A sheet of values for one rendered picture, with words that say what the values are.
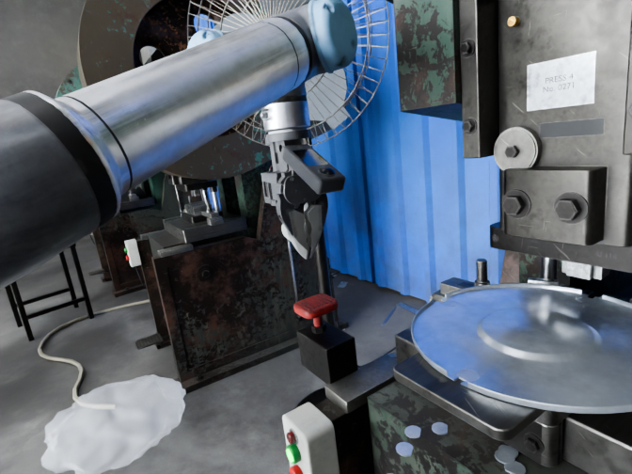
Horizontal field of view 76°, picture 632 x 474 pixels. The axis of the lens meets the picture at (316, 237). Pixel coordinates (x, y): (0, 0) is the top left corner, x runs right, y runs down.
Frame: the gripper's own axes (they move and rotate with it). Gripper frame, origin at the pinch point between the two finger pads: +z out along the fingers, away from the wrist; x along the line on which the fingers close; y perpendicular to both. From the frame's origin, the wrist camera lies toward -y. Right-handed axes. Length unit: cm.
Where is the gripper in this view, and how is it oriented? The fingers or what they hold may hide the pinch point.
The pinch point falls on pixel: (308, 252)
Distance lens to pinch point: 68.9
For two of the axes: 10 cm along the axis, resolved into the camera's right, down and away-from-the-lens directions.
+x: -8.4, 2.3, -5.0
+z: 1.2, 9.6, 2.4
